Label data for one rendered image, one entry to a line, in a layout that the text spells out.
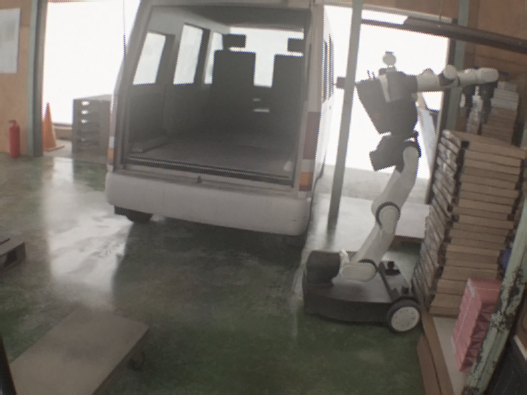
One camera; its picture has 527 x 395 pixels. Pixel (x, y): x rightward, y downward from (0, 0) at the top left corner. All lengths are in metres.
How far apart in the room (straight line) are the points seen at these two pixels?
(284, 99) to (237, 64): 0.63
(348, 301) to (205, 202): 1.11
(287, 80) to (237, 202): 2.10
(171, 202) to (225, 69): 2.17
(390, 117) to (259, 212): 1.05
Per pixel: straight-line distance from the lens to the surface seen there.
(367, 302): 2.41
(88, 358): 1.80
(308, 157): 2.72
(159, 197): 2.93
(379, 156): 2.31
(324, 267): 2.43
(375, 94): 2.22
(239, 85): 4.68
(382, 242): 2.44
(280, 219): 2.76
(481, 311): 2.02
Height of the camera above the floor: 1.32
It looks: 16 degrees down
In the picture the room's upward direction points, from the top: 6 degrees clockwise
